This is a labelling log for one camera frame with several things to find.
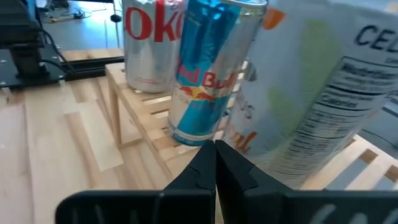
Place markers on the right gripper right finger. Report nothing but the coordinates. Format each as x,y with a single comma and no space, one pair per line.
236,186

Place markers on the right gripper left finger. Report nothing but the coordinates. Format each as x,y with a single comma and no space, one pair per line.
192,180

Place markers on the blue silver Red Bull can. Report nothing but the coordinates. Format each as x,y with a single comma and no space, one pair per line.
202,93

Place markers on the silver Diet Coke can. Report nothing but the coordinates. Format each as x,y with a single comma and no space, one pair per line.
149,56

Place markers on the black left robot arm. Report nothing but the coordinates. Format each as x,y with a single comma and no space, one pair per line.
18,28

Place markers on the slatted wooden shelf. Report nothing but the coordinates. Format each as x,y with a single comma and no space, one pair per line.
146,107

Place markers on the black metal table frame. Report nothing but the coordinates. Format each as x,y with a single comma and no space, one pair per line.
93,70

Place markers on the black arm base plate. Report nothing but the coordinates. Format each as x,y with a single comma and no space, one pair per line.
9,76

